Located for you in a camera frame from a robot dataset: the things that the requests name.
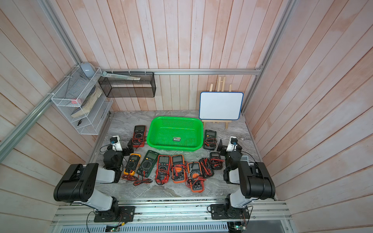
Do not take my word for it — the dark red DT9205A multimeter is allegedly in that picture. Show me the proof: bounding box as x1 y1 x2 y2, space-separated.
132 125 146 149

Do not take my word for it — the orange multimeter front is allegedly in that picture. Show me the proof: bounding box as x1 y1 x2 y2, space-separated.
186 162 205 193

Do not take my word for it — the red Delixi multimeter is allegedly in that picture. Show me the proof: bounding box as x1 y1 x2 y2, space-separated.
155 155 171 185

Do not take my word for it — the orange Victor multimeter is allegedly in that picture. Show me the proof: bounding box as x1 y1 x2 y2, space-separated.
170 154 187 183

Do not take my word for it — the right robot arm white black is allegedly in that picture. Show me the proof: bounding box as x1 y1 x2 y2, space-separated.
217 136 275 216

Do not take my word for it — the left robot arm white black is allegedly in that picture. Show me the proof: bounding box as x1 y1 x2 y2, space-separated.
53 141 134 217

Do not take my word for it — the yellow multimeter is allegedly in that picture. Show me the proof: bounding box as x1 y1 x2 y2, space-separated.
123 153 141 176

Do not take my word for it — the small black multimeter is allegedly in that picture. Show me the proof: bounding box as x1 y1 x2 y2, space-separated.
209 151 224 170

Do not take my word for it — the dark green multimeter right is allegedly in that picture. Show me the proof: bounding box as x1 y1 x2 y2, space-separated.
203 130 217 150

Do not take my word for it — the green DT9205A multimeter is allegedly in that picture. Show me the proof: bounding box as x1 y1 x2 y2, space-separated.
136 150 159 178

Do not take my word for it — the black multimeter face down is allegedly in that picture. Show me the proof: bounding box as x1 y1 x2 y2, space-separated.
199 158 214 178

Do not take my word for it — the green plastic basket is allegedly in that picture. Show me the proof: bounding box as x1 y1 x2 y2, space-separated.
147 116 204 151

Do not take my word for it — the grey computer mouse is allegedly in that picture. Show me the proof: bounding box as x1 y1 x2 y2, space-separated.
80 62 96 79

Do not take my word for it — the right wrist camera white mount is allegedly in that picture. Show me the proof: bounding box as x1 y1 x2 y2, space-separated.
226 136 238 152

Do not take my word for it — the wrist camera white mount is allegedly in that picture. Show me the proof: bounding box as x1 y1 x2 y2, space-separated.
226 136 238 152
110 136 122 151

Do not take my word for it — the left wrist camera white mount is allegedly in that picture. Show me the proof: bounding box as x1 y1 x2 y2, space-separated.
110 136 122 151

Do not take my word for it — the small whiteboard blue frame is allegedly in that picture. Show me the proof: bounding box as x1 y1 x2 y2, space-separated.
199 92 244 120

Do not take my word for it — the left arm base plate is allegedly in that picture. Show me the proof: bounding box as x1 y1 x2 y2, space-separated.
94 206 136 223

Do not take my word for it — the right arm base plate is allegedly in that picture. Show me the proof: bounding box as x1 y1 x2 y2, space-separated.
207 204 251 220

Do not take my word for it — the black mesh wall basket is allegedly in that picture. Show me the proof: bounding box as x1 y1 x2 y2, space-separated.
99 71 156 98

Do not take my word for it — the white wire wall shelf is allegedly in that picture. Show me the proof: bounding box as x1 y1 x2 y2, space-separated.
51 65 113 136

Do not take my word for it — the aluminium wall rail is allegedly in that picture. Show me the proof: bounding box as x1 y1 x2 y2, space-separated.
102 68 261 75

